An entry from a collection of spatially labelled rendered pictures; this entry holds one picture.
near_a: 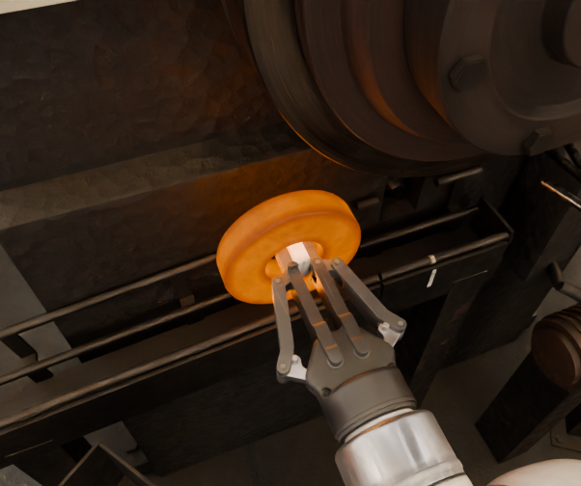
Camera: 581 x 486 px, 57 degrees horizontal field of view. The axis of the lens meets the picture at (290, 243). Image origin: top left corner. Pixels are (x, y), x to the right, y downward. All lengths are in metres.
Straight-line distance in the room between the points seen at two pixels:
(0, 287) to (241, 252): 1.29
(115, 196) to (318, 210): 0.21
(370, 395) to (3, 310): 1.36
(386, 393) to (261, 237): 0.18
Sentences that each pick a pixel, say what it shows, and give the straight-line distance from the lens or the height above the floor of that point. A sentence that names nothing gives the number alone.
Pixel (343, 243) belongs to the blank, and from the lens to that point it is 0.56.
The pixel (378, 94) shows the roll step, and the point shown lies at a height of 1.04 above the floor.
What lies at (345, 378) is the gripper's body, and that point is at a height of 0.84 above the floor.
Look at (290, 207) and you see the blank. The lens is 0.50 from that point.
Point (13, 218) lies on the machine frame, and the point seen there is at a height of 0.87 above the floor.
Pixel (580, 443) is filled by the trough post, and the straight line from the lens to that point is 1.49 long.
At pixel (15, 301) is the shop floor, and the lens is 1.69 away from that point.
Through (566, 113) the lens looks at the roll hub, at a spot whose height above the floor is 1.01.
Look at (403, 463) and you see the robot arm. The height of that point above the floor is 0.87.
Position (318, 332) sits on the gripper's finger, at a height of 0.85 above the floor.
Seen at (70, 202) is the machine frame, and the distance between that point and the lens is 0.59.
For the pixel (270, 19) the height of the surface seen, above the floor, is 1.09.
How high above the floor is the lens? 1.27
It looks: 51 degrees down
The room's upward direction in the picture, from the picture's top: straight up
